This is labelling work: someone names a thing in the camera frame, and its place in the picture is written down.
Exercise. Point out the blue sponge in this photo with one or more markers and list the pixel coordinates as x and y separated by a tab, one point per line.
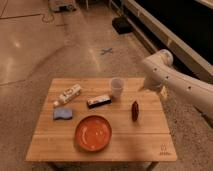
62	113

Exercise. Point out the dark red pepper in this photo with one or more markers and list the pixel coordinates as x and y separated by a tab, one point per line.
135	111

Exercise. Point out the white toothpaste box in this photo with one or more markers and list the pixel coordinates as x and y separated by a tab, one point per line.
67	95

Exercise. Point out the long metal rail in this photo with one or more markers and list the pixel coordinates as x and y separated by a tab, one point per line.
184	27

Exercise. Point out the black floor box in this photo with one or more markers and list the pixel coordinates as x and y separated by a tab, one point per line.
121	25

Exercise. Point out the grey device on floor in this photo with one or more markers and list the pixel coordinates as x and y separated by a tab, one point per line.
62	5

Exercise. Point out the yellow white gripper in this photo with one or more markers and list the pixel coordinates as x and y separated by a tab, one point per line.
164	93

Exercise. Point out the wooden table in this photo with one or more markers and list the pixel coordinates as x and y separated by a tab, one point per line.
131	129

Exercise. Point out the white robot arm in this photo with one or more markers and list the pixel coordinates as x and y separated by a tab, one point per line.
158	67

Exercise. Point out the black and white box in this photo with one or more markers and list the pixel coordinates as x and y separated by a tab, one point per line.
98	101

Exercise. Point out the orange plate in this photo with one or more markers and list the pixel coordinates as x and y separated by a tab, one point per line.
93	133

